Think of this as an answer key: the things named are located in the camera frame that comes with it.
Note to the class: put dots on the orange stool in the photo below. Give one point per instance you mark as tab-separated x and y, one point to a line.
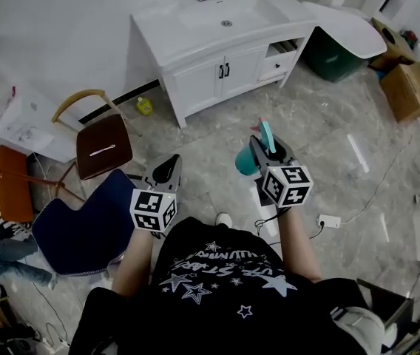
14	183

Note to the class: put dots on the brown wooden pole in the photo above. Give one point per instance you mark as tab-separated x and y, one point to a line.
21	176

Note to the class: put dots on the white vanity table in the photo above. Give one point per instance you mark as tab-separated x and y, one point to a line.
202	32

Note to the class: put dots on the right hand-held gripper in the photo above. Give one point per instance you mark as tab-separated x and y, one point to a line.
287	185

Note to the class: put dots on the white power strip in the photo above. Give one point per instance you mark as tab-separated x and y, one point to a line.
329	221

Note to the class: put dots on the black star print t-shirt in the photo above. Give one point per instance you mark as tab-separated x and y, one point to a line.
213	309

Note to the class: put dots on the wooden chair with brown seat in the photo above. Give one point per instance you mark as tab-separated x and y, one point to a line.
103	146

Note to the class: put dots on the pink spoon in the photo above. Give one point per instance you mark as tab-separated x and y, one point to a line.
102	150

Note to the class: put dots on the white rectangular box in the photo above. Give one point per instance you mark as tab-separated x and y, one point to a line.
29	124

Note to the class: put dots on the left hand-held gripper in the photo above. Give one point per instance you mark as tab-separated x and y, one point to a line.
150	207

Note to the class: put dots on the person's right forearm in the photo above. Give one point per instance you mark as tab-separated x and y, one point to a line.
298	242

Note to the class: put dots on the metal sink drain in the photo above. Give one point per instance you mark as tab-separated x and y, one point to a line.
226	23

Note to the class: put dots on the dark blue chair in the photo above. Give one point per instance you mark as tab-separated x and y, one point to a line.
84	228

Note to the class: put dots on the small yellow bottle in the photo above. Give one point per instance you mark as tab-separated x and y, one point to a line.
144	106

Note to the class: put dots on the cardboard box with round hole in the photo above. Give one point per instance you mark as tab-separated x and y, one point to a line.
391	39

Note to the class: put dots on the white curved panel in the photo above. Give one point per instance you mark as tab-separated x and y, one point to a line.
347	28

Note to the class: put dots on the person's left forearm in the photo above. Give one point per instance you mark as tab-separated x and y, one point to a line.
132	261

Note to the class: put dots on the white shoe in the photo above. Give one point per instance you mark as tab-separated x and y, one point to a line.
224	219

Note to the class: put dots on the dark green bin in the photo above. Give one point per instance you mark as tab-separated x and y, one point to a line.
330	61

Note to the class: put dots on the large cardboard box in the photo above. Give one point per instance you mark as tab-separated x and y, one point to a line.
411	91

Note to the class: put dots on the black open box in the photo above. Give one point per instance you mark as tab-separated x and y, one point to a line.
391	305

